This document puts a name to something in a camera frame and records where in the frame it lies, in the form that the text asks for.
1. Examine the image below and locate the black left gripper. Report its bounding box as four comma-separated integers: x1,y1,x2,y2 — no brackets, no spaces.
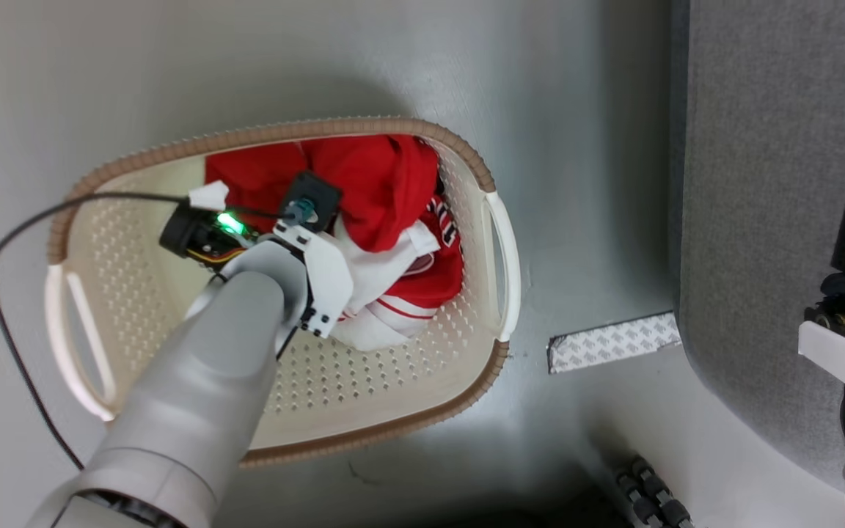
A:
159,204,261,267

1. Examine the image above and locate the red garment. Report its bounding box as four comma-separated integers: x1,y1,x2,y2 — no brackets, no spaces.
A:
204,135,441,254

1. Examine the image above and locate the grey fabric sofa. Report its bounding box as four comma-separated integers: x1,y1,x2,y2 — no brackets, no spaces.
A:
668,0,845,489

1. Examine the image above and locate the red and white jersey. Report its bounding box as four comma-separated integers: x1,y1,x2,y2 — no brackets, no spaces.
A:
331,194,465,352

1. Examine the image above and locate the cream perforated laundry basket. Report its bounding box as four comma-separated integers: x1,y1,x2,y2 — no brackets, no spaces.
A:
44,117,523,470

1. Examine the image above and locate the white patterned floor tape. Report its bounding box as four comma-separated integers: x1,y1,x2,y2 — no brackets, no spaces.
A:
546,311,683,375

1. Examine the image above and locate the thin black cable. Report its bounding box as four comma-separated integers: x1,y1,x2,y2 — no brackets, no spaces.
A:
0,191,300,471

